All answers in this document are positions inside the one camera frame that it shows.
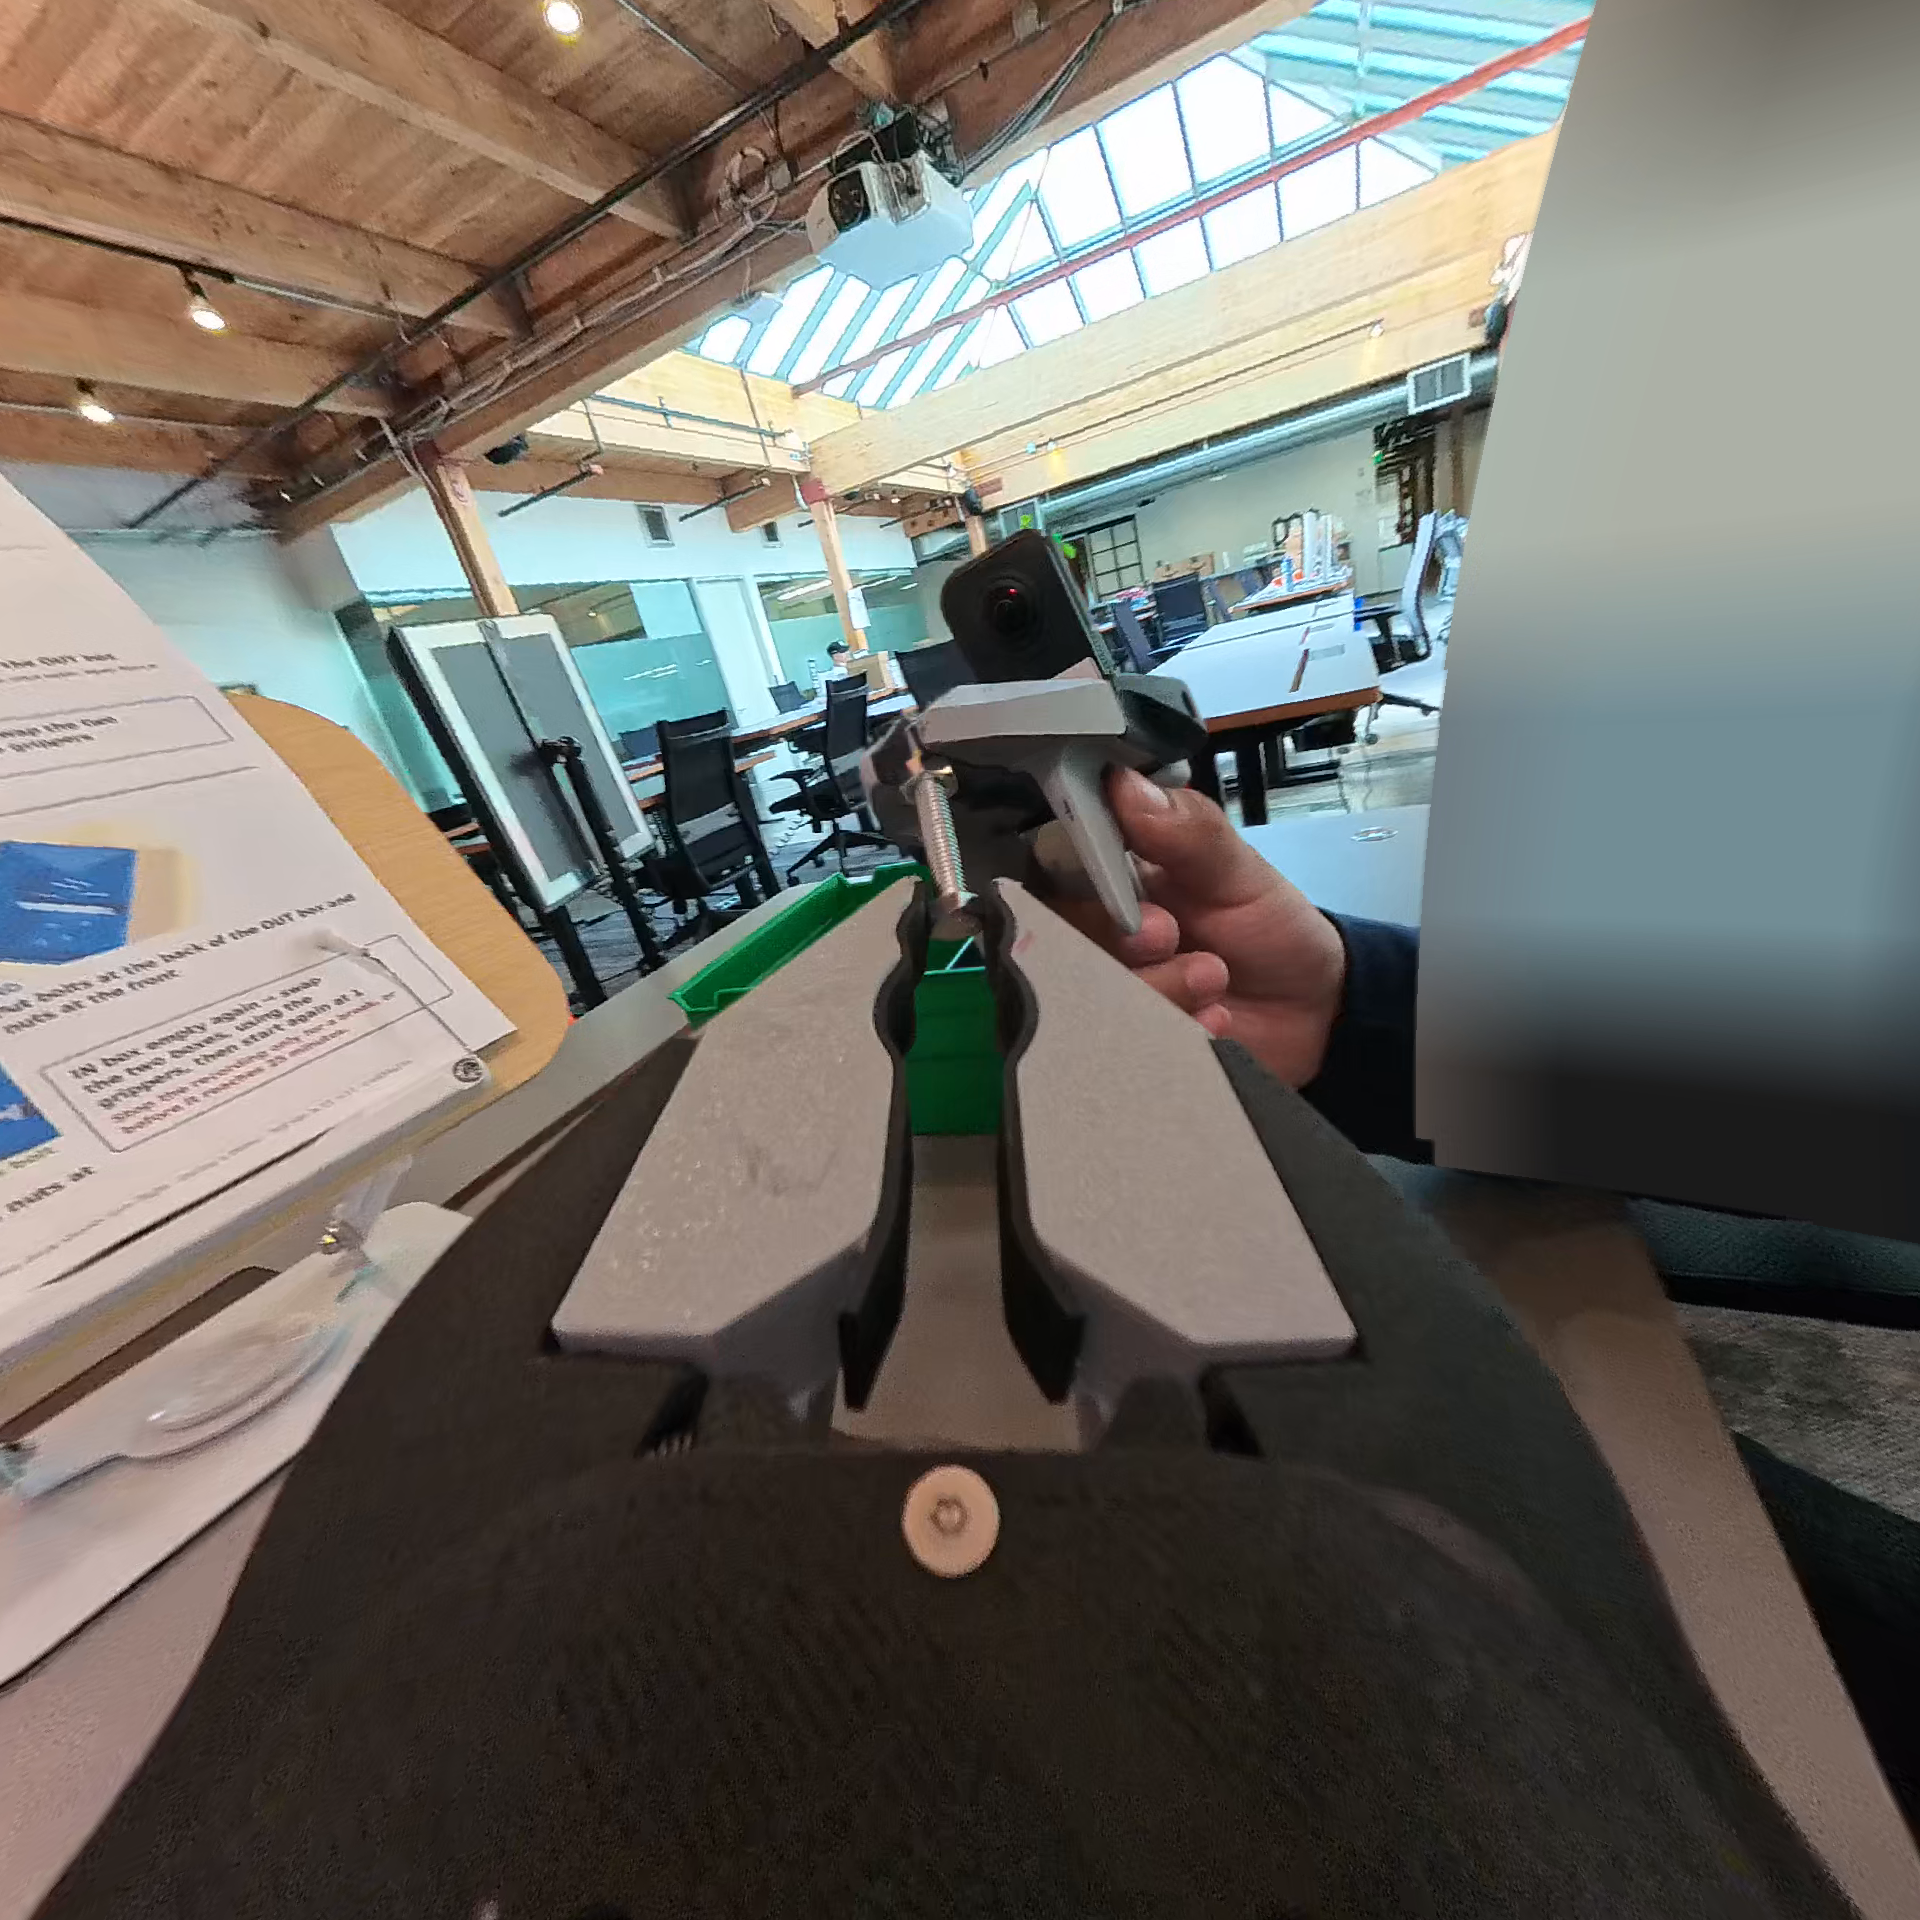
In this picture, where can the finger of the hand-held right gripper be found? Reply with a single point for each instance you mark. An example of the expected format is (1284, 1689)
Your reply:
(1035, 721)
(896, 787)

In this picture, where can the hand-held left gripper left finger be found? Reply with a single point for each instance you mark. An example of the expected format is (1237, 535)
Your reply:
(751, 1185)

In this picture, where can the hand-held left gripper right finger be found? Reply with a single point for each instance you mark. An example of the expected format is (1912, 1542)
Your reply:
(1170, 1185)

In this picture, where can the silver hex bolt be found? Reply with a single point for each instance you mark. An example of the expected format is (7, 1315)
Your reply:
(941, 832)

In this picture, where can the green plastic bin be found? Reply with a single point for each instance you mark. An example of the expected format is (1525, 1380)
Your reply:
(733, 968)

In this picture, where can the person's right forearm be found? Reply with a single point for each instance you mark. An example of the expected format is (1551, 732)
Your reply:
(1380, 1036)

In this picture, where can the person's right hand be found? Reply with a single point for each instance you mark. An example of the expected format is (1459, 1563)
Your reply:
(1244, 932)

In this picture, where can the group of black office chairs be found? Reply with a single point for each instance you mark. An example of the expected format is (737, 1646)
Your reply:
(704, 797)

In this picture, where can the wood edged office desk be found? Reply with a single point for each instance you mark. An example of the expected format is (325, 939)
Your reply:
(1275, 662)

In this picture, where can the grey panel on black stand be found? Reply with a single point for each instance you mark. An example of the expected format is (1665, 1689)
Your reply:
(511, 750)

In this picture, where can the white ceiling projector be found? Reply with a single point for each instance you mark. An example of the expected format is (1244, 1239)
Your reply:
(900, 225)

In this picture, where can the printed instruction sheet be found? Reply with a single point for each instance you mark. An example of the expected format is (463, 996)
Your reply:
(224, 902)

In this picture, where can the grey mesh office chair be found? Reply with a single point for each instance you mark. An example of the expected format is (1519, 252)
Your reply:
(1800, 1245)

